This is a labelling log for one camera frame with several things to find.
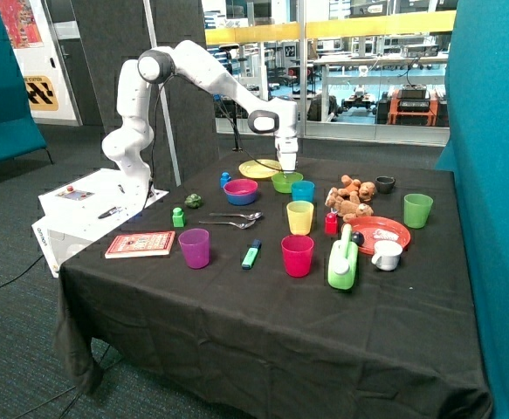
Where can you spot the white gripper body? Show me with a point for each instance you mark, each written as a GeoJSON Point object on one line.
{"type": "Point", "coordinates": [286, 151]}

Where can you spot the green plastic bowl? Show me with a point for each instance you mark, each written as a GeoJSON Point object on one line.
{"type": "Point", "coordinates": [282, 182]}

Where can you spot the pink plastic bowl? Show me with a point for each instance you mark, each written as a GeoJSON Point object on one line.
{"type": "Point", "coordinates": [239, 187]}

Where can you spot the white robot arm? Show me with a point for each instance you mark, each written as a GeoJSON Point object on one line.
{"type": "Point", "coordinates": [189, 61]}

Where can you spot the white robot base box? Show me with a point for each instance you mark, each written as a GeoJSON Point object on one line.
{"type": "Point", "coordinates": [81, 212]}

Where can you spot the yellow plastic plate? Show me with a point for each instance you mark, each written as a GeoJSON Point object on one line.
{"type": "Point", "coordinates": [259, 169]}

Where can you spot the blue plastic cup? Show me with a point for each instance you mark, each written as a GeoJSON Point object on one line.
{"type": "Point", "coordinates": [303, 191]}

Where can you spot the yellow plastic cup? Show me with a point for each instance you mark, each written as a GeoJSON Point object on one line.
{"type": "Point", "coordinates": [300, 217]}

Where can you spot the blue toy block figure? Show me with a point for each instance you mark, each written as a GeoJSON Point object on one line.
{"type": "Point", "coordinates": [224, 179]}

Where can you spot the blue plastic bowl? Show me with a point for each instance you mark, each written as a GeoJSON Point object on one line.
{"type": "Point", "coordinates": [241, 199]}

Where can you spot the upper metal spoon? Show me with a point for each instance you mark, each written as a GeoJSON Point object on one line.
{"type": "Point", "coordinates": [250, 217]}

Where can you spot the metal spoon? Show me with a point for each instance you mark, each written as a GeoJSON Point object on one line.
{"type": "Point", "coordinates": [241, 226]}
{"type": "Point", "coordinates": [250, 217]}

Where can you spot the lower brown teddy bear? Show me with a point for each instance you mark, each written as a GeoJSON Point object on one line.
{"type": "Point", "coordinates": [347, 204]}

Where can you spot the brown teddy bear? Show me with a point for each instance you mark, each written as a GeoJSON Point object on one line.
{"type": "Point", "coordinates": [347, 204]}
{"type": "Point", "coordinates": [365, 191]}

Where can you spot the red toy block figure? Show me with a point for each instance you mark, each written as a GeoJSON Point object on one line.
{"type": "Point", "coordinates": [331, 224]}

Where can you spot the upper brown teddy bear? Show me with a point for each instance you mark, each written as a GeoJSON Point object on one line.
{"type": "Point", "coordinates": [365, 191]}

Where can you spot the lower metal spoon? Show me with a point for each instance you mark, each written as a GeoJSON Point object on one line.
{"type": "Point", "coordinates": [241, 226]}

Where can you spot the pink plastic cup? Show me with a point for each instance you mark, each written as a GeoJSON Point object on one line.
{"type": "Point", "coordinates": [297, 252]}

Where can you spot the small black bowl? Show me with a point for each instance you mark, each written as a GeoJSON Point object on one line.
{"type": "Point", "coordinates": [385, 184]}

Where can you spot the dark green toy frog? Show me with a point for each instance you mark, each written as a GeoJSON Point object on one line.
{"type": "Point", "coordinates": [193, 201]}

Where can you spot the green highlighter marker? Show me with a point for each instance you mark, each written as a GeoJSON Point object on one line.
{"type": "Point", "coordinates": [251, 255]}

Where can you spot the dark blue ball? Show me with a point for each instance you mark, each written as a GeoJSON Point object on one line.
{"type": "Point", "coordinates": [358, 238]}

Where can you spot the red plastic plate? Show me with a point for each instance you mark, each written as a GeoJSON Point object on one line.
{"type": "Point", "coordinates": [376, 228]}

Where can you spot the green plastic watering jug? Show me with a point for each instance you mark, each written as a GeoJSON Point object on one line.
{"type": "Point", "coordinates": [342, 263]}

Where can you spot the green toy block figure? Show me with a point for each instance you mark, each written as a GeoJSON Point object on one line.
{"type": "Point", "coordinates": [178, 217]}

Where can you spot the orange mobile robot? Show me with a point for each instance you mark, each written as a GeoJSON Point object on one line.
{"type": "Point", "coordinates": [413, 105]}

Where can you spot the purple plastic cup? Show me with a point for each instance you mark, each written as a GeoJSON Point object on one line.
{"type": "Point", "coordinates": [195, 245]}

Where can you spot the black tablecloth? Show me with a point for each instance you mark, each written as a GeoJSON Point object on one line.
{"type": "Point", "coordinates": [400, 344]}

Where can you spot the green plastic cup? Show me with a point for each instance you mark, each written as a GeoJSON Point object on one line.
{"type": "Point", "coordinates": [416, 210]}

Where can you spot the white mug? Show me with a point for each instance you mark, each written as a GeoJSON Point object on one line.
{"type": "Point", "coordinates": [386, 255]}

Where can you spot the red book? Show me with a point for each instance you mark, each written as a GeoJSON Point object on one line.
{"type": "Point", "coordinates": [146, 244]}

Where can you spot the teal partition right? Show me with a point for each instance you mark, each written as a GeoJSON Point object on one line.
{"type": "Point", "coordinates": [477, 153]}

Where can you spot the yellow black sign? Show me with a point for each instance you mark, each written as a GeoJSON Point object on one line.
{"type": "Point", "coordinates": [41, 93]}

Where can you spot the red wall poster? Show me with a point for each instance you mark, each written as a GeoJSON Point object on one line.
{"type": "Point", "coordinates": [20, 24]}

